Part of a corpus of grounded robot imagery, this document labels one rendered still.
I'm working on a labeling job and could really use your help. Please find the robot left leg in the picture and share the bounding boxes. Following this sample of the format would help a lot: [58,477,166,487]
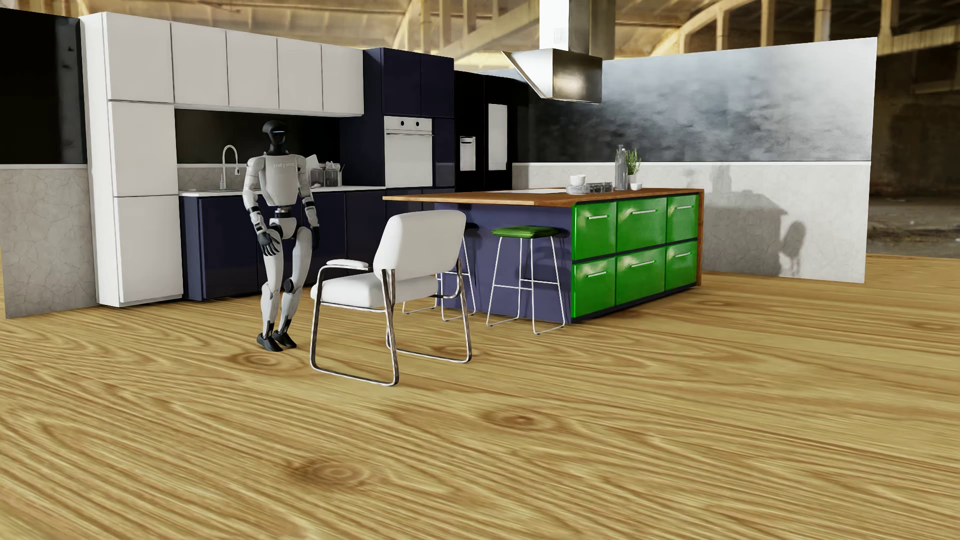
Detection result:
[273,224,314,351]

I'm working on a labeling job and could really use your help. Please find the navy base cabinets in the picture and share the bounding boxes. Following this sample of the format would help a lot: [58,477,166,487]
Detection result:
[178,186,456,303]

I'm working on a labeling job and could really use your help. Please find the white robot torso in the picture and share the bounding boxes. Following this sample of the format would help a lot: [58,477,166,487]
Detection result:
[258,152,306,240]

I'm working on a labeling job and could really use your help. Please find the navy tall oven cabinet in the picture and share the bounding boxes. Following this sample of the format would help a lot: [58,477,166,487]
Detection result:
[339,47,456,190]

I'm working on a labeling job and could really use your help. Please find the black fridge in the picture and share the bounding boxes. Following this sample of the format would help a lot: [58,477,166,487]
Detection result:
[453,70,531,193]

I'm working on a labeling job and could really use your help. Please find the white built-in oven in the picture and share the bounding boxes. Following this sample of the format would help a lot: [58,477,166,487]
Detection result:
[383,115,435,189]

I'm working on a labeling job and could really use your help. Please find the robot right leg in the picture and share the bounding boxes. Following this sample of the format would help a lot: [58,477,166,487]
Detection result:
[256,234,285,354]

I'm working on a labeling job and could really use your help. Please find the stainless steel range hood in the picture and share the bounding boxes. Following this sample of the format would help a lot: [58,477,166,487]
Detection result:
[501,0,618,105]

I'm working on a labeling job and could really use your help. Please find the navy wood-top kitchen island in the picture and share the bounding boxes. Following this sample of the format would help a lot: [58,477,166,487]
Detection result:
[382,186,705,326]

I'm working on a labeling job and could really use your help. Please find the chrome kitchen faucet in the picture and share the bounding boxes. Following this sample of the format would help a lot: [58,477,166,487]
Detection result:
[219,144,242,192]

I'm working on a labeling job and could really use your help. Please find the white wall cabinets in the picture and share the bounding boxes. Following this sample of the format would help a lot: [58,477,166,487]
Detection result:
[170,21,366,118]

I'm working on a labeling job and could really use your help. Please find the tall white pantry cabinet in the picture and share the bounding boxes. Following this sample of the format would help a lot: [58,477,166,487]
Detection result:
[79,12,186,309]

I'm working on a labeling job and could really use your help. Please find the dark seat wire stool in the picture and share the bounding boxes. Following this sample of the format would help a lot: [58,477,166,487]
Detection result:
[401,222,482,323]

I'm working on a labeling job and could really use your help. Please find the robot leg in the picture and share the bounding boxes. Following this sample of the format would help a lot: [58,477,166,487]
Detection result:
[273,224,314,351]
[256,234,285,354]

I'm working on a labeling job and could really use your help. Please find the green seat wire stool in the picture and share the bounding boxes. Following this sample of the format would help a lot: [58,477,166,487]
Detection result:
[486,225,569,336]

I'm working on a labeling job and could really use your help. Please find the green island drawer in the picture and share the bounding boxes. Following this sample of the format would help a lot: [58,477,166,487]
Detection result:
[573,201,618,261]
[666,194,701,244]
[615,249,668,306]
[572,258,618,319]
[664,240,700,292]
[616,197,669,254]

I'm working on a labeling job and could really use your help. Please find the robot head black visor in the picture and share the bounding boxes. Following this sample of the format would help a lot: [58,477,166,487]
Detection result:
[261,119,290,156]

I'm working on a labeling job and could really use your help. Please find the glass jars on counter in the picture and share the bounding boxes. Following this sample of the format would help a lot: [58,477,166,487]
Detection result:
[309,153,346,189]

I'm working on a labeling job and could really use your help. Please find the white padded chrome chair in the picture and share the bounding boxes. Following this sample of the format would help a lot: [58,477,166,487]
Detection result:
[309,209,474,387]

